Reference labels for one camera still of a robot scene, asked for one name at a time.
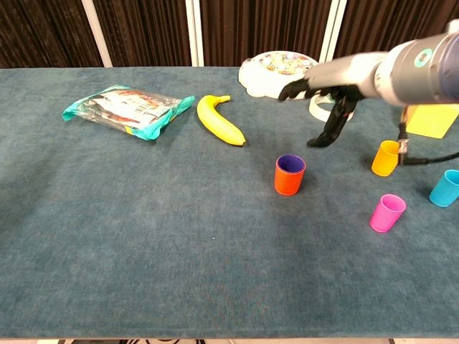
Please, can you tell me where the blue felt table cover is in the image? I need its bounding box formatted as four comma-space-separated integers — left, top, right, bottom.
0, 67, 459, 340

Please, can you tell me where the light blue plastic cup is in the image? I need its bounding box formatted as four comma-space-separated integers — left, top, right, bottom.
429, 169, 459, 208

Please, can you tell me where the white fish-shaped toy game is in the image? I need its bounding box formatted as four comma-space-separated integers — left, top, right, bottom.
238, 51, 320, 98

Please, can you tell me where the red-orange plastic cup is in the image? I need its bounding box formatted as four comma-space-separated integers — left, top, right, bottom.
274, 154, 307, 196

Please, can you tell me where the teal snack packet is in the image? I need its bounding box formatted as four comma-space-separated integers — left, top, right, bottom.
62, 85, 196, 141

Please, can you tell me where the dark brown curtain panel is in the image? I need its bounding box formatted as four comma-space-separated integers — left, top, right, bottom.
0, 0, 105, 69
93, 0, 193, 68
333, 0, 459, 62
199, 0, 333, 67

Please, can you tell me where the dark blue plastic cup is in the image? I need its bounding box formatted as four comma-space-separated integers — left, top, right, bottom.
276, 154, 307, 173

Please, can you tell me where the yellow cube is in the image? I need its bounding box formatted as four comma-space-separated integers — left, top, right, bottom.
407, 103, 459, 139

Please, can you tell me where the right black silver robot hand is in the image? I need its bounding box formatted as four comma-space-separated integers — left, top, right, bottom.
278, 52, 390, 150

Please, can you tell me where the masking tape roll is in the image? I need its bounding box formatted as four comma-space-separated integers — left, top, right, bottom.
308, 93, 356, 123

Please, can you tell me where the yellow-orange plastic cup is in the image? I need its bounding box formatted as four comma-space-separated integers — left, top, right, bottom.
371, 140, 402, 177

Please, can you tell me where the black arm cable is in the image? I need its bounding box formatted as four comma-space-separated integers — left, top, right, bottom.
396, 107, 459, 166

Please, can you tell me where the pink plastic cup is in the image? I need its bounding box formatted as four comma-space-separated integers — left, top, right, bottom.
369, 193, 407, 234

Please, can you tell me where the yellow banana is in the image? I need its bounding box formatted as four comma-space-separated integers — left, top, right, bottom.
196, 95, 247, 147

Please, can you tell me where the white partition post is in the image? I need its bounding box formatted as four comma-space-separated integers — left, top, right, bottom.
318, 0, 347, 65
81, 0, 113, 68
185, 0, 204, 67

